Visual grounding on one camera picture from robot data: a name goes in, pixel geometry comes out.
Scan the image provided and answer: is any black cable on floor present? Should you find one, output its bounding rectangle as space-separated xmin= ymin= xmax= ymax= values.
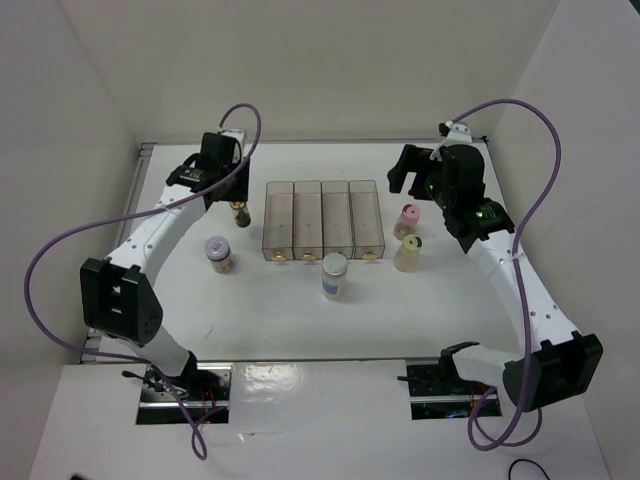
xmin=508 ymin=459 xmax=551 ymax=480

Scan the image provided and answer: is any gold black-capped bottle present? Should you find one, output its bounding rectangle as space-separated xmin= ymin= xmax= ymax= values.
xmin=229 ymin=201 xmax=251 ymax=228

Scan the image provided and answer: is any yellow-lid spice bottle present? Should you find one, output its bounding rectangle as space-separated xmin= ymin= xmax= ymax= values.
xmin=394 ymin=234 xmax=422 ymax=273

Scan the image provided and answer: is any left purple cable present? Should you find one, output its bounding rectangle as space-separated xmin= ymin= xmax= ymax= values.
xmin=23 ymin=103 xmax=263 ymax=460

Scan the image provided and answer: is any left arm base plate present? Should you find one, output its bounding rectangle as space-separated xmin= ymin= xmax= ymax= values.
xmin=133 ymin=362 xmax=233 ymax=425

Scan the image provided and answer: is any pink-lid spice bottle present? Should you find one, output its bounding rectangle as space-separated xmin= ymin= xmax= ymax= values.
xmin=393 ymin=204 xmax=421 ymax=241

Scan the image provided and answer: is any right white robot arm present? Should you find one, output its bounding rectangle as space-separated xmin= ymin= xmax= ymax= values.
xmin=387 ymin=144 xmax=603 ymax=412

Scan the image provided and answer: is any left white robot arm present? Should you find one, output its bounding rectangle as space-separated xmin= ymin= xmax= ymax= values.
xmin=80 ymin=129 xmax=249 ymax=400

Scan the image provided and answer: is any white-lid red-label jar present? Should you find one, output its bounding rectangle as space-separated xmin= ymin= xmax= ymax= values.
xmin=204 ymin=236 xmax=235 ymax=274

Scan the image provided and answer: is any clear bin, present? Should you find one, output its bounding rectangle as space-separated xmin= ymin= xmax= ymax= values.
xmin=321 ymin=180 xmax=354 ymax=259
xmin=348 ymin=180 xmax=385 ymax=261
xmin=262 ymin=181 xmax=294 ymax=262
xmin=293 ymin=180 xmax=323 ymax=262

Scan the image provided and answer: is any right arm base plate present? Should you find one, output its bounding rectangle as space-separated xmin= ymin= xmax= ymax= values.
xmin=397 ymin=357 xmax=489 ymax=421

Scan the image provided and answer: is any silver-lid blue-label jar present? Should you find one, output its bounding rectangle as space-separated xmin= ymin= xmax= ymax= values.
xmin=321 ymin=253 xmax=348 ymax=300

